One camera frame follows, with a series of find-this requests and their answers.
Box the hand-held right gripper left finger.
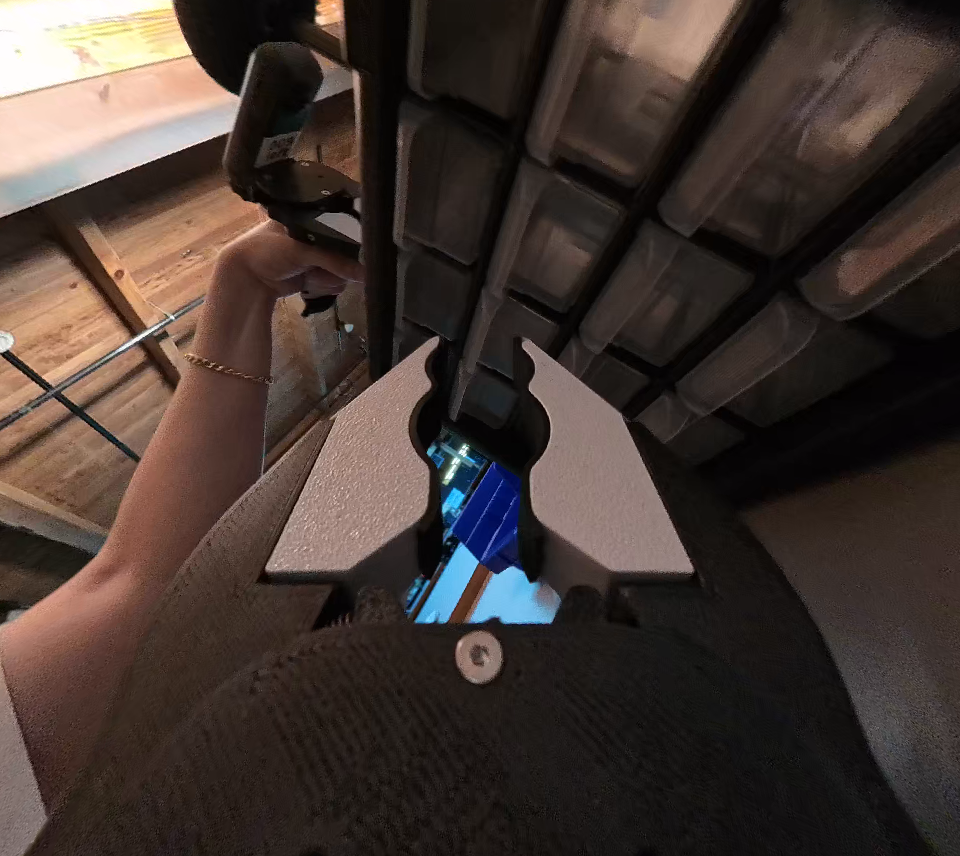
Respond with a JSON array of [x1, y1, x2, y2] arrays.
[[264, 337, 445, 586]]

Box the person's left hand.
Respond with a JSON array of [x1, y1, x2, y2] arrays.
[[197, 220, 368, 349]]

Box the gold chain bracelet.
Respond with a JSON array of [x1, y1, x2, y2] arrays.
[[183, 351, 276, 388]]

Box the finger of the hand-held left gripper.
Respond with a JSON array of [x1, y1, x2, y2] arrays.
[[315, 211, 364, 247]]

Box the black drawer cabinet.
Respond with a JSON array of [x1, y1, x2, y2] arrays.
[[336, 0, 960, 501]]

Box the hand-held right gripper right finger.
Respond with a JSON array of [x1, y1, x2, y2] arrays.
[[519, 339, 696, 593]]

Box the person's left forearm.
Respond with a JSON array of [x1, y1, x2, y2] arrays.
[[0, 339, 277, 808]]

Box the blue plastic bin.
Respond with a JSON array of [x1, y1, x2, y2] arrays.
[[448, 461, 524, 574]]

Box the clear plastic drawer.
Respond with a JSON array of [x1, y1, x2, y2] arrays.
[[448, 286, 562, 424]]

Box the rows of clear cabinet drawers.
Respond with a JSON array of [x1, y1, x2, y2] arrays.
[[390, 0, 960, 467]]

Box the thin metal rod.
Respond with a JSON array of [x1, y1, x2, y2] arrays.
[[0, 296, 205, 463]]

